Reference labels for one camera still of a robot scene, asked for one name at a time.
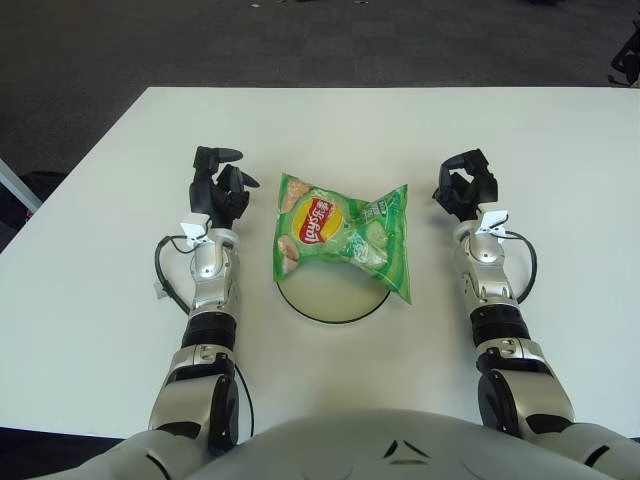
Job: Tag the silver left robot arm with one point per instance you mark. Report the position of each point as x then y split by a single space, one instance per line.
212 280

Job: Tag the white desk panel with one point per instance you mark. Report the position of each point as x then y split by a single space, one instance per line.
15 187

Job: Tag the grey robot torso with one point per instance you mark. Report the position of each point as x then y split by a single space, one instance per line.
350 450

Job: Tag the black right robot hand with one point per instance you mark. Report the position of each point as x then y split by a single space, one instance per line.
482 187

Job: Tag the green potato chips bag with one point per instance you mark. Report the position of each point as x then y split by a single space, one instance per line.
320 225

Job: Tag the black office chair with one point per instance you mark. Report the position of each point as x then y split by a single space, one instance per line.
630 55

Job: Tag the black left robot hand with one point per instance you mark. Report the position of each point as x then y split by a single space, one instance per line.
205 190

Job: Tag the white plate with black rim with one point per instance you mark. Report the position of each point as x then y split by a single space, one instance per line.
335 295

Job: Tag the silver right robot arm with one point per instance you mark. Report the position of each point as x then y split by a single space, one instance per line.
487 280

